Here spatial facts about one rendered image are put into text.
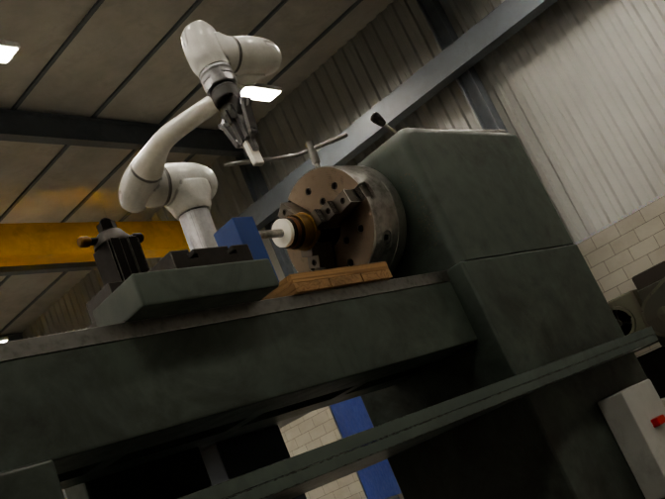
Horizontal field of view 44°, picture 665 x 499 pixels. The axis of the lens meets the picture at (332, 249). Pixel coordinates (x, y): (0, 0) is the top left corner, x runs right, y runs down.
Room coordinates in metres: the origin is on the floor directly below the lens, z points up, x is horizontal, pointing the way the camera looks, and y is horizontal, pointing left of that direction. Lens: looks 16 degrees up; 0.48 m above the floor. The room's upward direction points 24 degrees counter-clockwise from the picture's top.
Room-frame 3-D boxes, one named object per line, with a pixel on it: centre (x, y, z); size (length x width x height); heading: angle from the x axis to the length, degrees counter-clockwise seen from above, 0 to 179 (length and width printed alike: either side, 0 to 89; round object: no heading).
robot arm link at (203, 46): (1.96, 0.09, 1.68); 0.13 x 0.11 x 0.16; 133
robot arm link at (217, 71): (1.94, 0.10, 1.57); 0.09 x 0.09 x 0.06
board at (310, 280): (1.79, 0.14, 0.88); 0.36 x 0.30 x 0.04; 49
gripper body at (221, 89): (1.94, 0.09, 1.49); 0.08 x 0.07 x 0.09; 49
